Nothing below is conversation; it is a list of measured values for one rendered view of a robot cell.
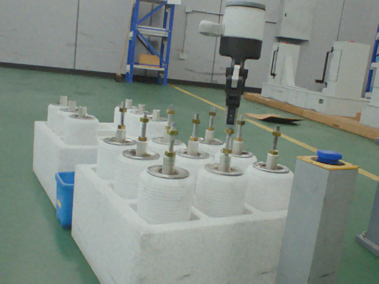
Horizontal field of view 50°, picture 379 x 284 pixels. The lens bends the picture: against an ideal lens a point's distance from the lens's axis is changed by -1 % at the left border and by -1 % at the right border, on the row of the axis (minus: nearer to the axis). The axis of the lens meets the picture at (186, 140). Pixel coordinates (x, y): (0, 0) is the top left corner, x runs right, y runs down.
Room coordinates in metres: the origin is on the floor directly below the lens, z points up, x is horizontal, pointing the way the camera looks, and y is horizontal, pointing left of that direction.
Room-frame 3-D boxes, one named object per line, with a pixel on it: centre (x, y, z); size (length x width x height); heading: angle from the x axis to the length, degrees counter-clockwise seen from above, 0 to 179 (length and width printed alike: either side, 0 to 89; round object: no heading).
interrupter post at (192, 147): (0.85, -0.02, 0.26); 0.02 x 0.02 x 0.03
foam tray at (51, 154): (1.32, 0.27, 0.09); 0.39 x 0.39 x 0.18; 31
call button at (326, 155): (0.64, -0.23, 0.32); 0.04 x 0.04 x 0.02
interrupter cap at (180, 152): (0.85, -0.02, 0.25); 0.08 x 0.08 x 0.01
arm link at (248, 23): (0.75, -0.06, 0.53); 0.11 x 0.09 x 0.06; 82
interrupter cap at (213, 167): (0.75, -0.08, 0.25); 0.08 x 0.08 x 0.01
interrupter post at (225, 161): (0.75, -0.08, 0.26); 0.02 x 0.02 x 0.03
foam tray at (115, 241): (0.85, -0.02, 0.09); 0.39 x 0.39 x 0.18; 31
